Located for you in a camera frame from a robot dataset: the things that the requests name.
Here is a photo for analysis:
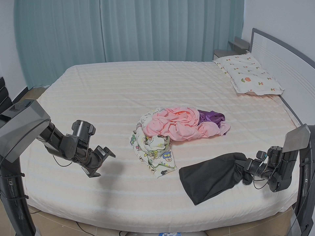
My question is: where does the grey bedside table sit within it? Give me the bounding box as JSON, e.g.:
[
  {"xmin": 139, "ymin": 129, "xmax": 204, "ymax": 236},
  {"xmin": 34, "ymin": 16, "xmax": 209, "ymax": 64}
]
[{"xmin": 213, "ymin": 36, "xmax": 251, "ymax": 59}]

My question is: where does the black garment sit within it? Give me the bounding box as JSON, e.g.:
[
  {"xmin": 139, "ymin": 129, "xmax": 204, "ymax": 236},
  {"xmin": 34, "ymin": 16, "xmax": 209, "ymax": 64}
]
[{"xmin": 179, "ymin": 152, "xmax": 253, "ymax": 205}]

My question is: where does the bed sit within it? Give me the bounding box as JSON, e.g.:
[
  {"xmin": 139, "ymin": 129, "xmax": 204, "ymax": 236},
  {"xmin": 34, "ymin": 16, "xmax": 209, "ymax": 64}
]
[{"xmin": 18, "ymin": 28, "xmax": 315, "ymax": 233}]

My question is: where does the white printed pillow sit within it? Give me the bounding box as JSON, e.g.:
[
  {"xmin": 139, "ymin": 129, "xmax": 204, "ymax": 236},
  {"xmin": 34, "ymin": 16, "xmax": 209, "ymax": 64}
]
[{"xmin": 213, "ymin": 53, "xmax": 285, "ymax": 96}]

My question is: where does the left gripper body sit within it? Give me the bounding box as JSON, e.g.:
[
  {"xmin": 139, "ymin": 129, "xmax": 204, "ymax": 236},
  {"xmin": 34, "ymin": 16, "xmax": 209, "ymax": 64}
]
[{"xmin": 82, "ymin": 145, "xmax": 107, "ymax": 178}]

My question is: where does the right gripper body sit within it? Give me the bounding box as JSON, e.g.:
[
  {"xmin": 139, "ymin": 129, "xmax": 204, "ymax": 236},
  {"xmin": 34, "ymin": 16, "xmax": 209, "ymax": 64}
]
[{"xmin": 244, "ymin": 158, "xmax": 259, "ymax": 179}]

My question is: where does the pink garment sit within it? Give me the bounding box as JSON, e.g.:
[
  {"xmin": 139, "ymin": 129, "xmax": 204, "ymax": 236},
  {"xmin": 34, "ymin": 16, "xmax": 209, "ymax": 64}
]
[{"xmin": 144, "ymin": 106, "xmax": 231, "ymax": 142}]

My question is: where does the black cable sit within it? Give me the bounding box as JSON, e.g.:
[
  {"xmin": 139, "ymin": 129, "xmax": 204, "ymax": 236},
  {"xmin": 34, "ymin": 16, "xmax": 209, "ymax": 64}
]
[{"xmin": 74, "ymin": 221, "xmax": 91, "ymax": 233}]

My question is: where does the purple garment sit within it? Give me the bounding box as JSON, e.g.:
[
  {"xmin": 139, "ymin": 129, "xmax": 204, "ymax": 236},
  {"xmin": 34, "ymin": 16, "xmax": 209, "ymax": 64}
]
[{"xmin": 197, "ymin": 110, "xmax": 226, "ymax": 128}]

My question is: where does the white printed garment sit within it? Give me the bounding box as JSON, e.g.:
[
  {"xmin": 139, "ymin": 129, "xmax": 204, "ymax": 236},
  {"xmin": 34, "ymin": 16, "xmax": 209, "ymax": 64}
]
[{"xmin": 129, "ymin": 107, "xmax": 178, "ymax": 179}]

